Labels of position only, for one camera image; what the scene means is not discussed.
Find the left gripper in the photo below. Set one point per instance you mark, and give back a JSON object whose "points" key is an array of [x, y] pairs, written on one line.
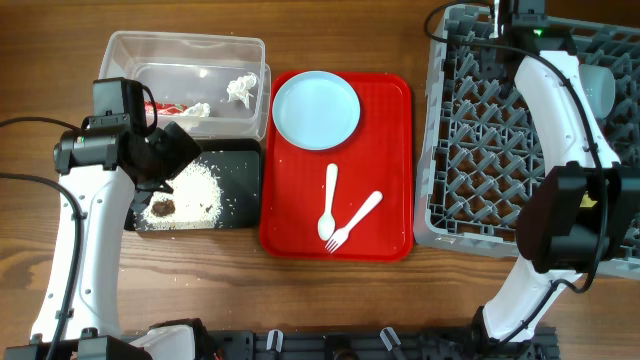
{"points": [[180, 149]]}

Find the brown food chunk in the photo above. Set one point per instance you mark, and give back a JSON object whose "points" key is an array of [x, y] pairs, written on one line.
{"points": [[163, 208]]}

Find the white rice pile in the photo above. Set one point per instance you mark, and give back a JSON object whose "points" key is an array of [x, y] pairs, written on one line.
{"points": [[197, 198]]}

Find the red snack wrapper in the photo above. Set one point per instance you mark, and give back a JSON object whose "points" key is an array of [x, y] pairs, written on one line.
{"points": [[169, 109]]}

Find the white tissue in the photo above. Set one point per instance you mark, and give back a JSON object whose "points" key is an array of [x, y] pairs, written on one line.
{"points": [[197, 110], [240, 88]]}

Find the white plastic spoon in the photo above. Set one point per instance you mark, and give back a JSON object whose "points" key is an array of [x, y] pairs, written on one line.
{"points": [[326, 222]]}

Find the light blue plate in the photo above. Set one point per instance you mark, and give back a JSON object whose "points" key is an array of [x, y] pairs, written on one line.
{"points": [[316, 110]]}

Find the white plastic fork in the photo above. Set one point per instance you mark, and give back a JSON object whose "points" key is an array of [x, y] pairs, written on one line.
{"points": [[341, 235]]}

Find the light blue bowl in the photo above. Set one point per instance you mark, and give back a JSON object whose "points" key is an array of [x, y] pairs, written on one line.
{"points": [[599, 87]]}

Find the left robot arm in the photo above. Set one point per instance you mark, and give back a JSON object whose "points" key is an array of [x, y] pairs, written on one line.
{"points": [[102, 167]]}

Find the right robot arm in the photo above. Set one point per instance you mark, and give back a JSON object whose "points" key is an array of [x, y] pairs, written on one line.
{"points": [[577, 217]]}

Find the grey dishwasher rack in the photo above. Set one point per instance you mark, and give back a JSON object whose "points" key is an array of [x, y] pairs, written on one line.
{"points": [[481, 159]]}

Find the black plastic tray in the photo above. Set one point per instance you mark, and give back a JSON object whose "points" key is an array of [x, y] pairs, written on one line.
{"points": [[237, 165]]}

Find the clear plastic bin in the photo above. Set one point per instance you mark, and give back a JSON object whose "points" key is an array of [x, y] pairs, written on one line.
{"points": [[184, 68]]}

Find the red serving tray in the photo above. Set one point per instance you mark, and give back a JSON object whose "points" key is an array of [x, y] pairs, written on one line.
{"points": [[377, 157]]}

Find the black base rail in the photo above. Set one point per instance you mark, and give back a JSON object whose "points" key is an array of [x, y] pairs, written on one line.
{"points": [[429, 344]]}

